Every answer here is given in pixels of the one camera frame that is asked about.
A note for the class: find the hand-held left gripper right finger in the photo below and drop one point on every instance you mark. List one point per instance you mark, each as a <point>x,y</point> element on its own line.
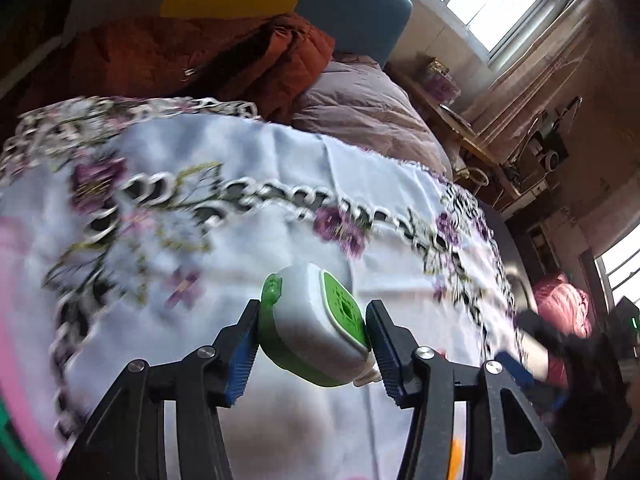
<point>387,355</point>

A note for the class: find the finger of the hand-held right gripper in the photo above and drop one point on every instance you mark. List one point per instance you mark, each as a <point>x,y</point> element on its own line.
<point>540,327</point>
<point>512,370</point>

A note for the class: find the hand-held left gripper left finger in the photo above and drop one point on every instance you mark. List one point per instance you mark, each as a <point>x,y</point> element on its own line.
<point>240,365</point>

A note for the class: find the white green plug-in device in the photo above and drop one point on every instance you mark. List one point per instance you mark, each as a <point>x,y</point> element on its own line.
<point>305,325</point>

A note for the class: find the pink padded jacket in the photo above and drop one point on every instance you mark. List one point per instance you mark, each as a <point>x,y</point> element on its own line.
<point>562,305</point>

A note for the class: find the small window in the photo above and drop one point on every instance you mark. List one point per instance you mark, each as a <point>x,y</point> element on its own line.
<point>622,270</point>

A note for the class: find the white floral tablecloth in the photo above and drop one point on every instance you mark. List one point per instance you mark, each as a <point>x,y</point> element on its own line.
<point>260,150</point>

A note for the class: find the wooden bedside table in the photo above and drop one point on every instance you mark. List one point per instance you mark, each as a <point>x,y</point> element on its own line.
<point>450,122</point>

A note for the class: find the greyish purple duvet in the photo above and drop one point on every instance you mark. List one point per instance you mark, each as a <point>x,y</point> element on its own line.
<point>360,110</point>

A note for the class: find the purple patterned box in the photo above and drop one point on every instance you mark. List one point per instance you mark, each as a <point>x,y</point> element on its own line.
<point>442,82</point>

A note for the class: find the rust-brown jacket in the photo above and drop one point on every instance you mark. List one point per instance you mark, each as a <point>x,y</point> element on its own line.
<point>200,55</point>

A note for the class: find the bright window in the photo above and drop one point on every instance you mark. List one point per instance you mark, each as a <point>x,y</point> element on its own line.
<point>475,5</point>

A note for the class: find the grey yellow blue headboard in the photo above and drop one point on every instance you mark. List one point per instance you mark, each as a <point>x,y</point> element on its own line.
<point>350,10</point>

